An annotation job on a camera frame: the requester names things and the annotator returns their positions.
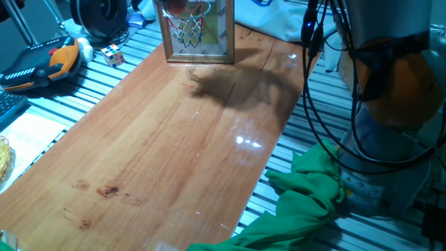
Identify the small orange toy basketball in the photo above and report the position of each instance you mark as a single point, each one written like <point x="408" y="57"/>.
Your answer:
<point x="177" y="6"/>

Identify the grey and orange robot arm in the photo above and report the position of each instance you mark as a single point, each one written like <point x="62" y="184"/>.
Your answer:
<point x="383" y="17"/>

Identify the yellow woven basket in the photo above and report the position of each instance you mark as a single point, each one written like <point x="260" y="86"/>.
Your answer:
<point x="3" y="157"/>

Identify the wooden board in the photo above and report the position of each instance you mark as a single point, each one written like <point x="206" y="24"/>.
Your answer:
<point x="139" y="157"/>

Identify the white hoop with coloured net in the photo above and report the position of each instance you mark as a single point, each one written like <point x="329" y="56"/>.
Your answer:
<point x="188" y="33"/>

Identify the green cloth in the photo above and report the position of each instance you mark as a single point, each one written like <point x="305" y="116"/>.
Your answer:
<point x="303" y="209"/>

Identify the Rubik's cube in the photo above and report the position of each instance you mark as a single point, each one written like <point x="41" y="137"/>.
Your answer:
<point x="113" y="55"/>

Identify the blue plastic packet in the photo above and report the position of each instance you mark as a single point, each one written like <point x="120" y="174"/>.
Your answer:
<point x="136" y="19"/>

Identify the white rounded figurine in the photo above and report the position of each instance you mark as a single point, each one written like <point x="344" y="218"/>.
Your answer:
<point x="86" y="52"/>

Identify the black filament spool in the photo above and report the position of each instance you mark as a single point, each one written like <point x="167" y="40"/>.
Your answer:
<point x="101" y="17"/>

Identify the white paper sheet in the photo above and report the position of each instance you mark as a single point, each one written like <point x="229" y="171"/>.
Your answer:
<point x="31" y="139"/>

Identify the black and orange teach pendant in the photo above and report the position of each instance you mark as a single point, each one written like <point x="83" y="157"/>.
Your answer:
<point x="35" y="62"/>

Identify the black computer keyboard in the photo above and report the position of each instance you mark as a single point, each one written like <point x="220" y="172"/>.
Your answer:
<point x="10" y="104"/>

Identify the grey metal tripod pole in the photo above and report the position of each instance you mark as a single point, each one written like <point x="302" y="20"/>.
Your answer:
<point x="19" y="21"/>

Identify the wooden frame backboard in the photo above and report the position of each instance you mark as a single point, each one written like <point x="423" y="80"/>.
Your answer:
<point x="230" y="35"/>

